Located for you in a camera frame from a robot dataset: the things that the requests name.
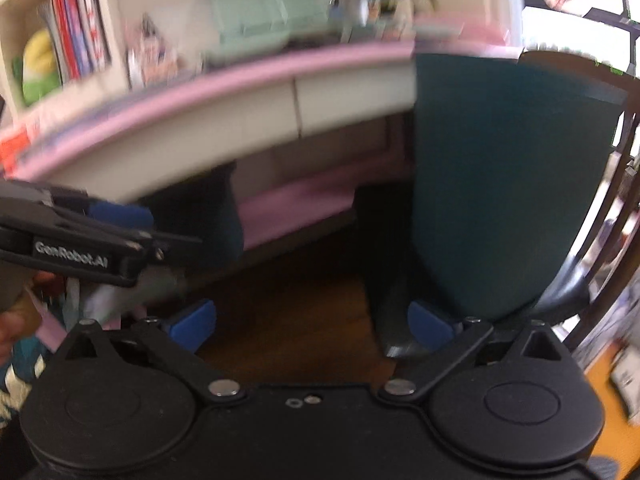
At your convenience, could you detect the dark teal trash bin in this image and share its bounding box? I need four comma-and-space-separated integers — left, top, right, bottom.
412, 53, 628, 323

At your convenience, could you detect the person's hand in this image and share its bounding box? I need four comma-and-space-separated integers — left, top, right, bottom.
1, 272, 56, 364

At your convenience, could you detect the yellow green plush toy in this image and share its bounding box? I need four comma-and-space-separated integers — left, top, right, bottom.
12, 28, 61, 106

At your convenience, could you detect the pink desk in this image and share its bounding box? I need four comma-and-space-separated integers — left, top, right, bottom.
8, 18, 521, 248

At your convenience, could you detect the row of books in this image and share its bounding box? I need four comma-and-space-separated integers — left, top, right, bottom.
38, 0, 111, 84

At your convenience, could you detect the green desktop organizer tray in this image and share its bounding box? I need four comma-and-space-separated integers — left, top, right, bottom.
202, 0, 344, 66

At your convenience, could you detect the brown wooden chair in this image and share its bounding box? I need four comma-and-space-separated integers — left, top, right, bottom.
354, 50, 639, 359

